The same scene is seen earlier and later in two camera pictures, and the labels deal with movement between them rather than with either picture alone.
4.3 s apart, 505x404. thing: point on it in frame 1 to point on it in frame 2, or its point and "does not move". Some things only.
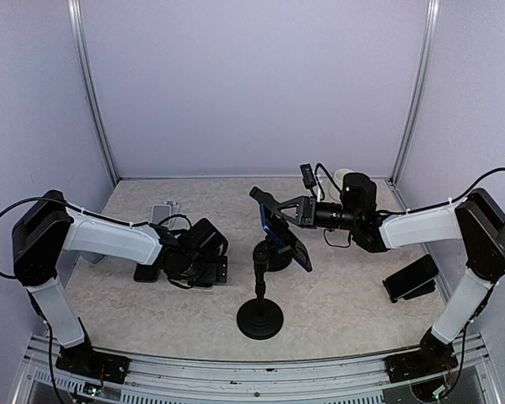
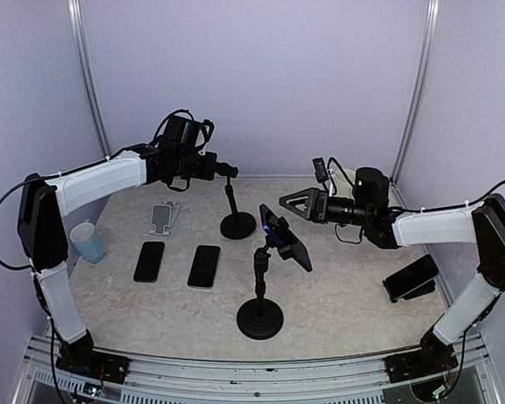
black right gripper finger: (297, 221) to (294, 209)
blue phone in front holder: (283, 236) does not move
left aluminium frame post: (78, 29) does not move
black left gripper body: (202, 273) to (207, 171)
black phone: (411, 276) does not move
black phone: (144, 273) does not move
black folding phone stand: (427, 287) does not move
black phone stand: (276, 260) to (236, 225)
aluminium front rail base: (353, 380) does not move
